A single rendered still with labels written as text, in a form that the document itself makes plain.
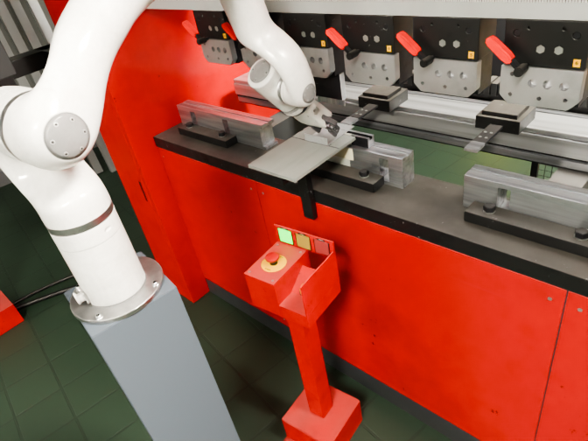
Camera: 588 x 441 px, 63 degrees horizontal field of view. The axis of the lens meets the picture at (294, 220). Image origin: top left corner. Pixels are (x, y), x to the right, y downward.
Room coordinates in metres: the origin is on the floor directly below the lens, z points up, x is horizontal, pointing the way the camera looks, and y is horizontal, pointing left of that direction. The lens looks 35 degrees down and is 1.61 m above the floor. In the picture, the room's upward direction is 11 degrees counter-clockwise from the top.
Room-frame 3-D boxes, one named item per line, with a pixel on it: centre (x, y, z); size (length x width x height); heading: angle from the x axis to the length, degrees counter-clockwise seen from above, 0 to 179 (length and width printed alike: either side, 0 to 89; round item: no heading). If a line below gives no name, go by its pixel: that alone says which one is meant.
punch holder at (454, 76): (1.04, -0.42, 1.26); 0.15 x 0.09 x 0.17; 41
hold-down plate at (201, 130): (1.74, 0.26, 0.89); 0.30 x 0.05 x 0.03; 41
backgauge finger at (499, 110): (1.12, -0.57, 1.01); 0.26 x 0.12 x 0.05; 131
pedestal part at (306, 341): (1.00, 0.04, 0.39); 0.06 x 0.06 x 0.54; 47
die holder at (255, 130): (1.74, 0.19, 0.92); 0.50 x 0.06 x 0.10; 41
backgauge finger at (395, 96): (1.42, -0.31, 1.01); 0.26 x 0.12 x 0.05; 131
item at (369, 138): (1.30, -0.19, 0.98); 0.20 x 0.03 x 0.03; 41
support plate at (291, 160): (1.23, -0.06, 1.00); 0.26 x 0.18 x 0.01; 131
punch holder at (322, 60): (1.34, -0.16, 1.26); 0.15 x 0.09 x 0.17; 41
